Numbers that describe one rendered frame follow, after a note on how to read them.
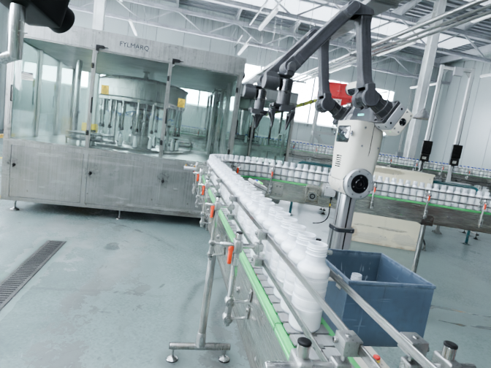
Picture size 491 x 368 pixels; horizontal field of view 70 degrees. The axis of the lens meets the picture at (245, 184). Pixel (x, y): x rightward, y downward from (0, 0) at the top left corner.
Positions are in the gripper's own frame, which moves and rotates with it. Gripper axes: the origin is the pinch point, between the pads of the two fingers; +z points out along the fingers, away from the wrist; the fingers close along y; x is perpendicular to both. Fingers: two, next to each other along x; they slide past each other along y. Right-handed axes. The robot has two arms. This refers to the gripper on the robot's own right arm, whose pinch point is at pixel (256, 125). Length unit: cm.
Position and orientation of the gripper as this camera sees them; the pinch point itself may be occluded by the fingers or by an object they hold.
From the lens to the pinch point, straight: 197.3
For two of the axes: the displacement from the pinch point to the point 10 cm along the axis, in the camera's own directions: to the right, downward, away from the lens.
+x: 1.9, 1.6, -9.7
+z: -1.6, 9.8, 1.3
